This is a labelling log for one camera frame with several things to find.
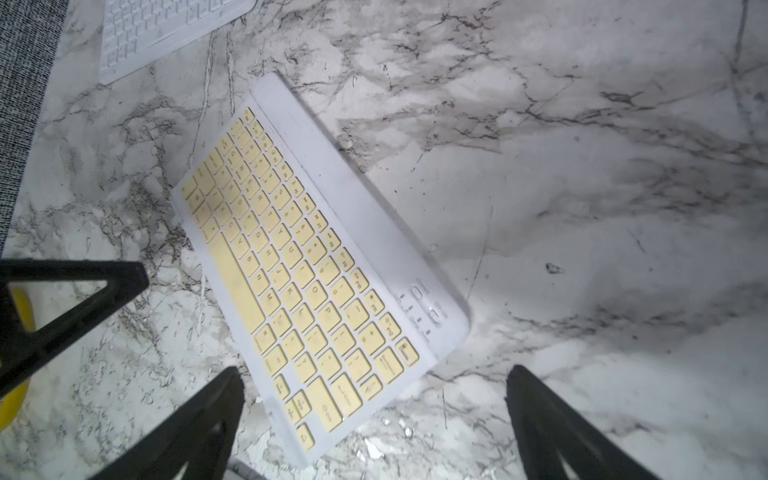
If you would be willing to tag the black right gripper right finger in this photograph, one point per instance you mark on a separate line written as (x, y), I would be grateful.
(551, 436)

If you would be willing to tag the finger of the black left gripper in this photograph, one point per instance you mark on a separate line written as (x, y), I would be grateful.
(125, 280)

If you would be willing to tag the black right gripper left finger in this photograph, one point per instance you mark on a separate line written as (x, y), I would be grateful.
(195, 442)

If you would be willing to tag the yellow bowl with buns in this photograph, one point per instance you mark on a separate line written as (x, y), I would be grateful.
(12, 402)

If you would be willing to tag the yellow key keyboard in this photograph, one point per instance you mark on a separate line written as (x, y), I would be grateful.
(335, 311)

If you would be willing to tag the white keyboard at back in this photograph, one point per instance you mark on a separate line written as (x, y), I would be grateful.
(138, 32)

